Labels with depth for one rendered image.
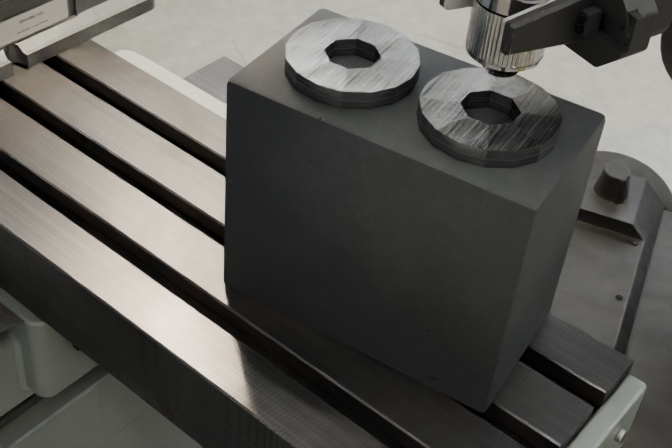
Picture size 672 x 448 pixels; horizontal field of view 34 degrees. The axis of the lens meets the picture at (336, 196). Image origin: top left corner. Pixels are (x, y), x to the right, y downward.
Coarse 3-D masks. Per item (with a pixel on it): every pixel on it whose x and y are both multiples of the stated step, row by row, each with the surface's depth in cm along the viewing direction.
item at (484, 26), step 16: (480, 0) 62; (496, 0) 61; (512, 0) 61; (528, 0) 61; (544, 0) 61; (480, 16) 63; (496, 16) 62; (480, 32) 63; (496, 32) 62; (480, 48) 64; (496, 48) 63; (544, 48) 64; (496, 64) 63; (512, 64) 63; (528, 64) 64
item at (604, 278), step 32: (608, 192) 145; (640, 192) 148; (576, 224) 145; (608, 224) 144; (640, 224) 144; (576, 256) 140; (608, 256) 140; (640, 256) 141; (576, 288) 135; (608, 288) 136; (640, 288) 138; (576, 320) 131; (608, 320) 132; (640, 320) 135; (640, 352) 131; (640, 416) 123
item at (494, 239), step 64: (256, 64) 72; (320, 64) 70; (384, 64) 71; (448, 64) 74; (256, 128) 71; (320, 128) 68; (384, 128) 68; (448, 128) 66; (512, 128) 67; (576, 128) 69; (256, 192) 75; (320, 192) 71; (384, 192) 68; (448, 192) 66; (512, 192) 64; (576, 192) 72; (256, 256) 78; (320, 256) 75; (384, 256) 71; (448, 256) 68; (512, 256) 66; (320, 320) 78; (384, 320) 75; (448, 320) 72; (512, 320) 70; (448, 384) 75
